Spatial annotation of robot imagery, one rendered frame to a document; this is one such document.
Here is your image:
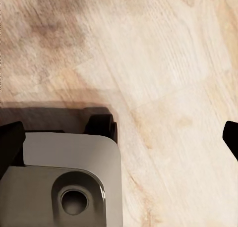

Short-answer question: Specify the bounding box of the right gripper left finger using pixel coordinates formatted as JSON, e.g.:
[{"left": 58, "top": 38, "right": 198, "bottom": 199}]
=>
[{"left": 0, "top": 121, "right": 26, "bottom": 180}]

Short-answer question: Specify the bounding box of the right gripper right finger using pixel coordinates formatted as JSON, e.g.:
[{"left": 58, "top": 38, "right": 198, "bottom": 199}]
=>
[{"left": 222, "top": 120, "right": 238, "bottom": 160}]

